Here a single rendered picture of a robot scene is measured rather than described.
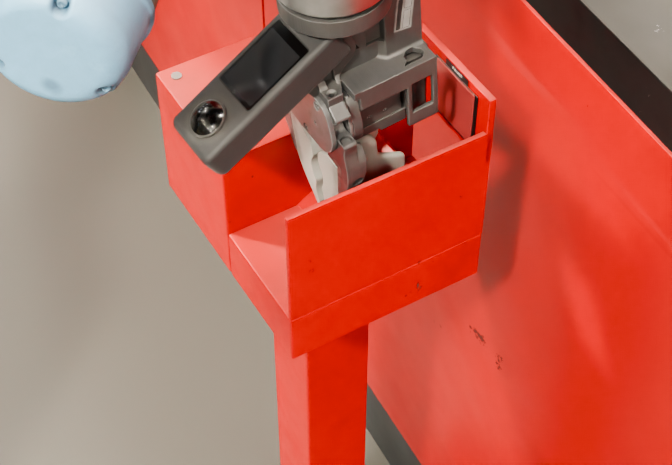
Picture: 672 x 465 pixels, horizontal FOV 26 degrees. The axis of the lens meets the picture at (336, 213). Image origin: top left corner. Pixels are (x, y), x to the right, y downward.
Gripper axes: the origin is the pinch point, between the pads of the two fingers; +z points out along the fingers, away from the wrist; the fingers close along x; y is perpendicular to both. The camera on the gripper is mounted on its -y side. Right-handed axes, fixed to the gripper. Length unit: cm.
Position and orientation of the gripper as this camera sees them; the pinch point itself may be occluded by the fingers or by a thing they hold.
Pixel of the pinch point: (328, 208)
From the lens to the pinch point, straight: 102.7
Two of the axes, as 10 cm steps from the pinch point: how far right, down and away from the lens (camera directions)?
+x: -5.1, -6.4, 5.8
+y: 8.6, -4.3, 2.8
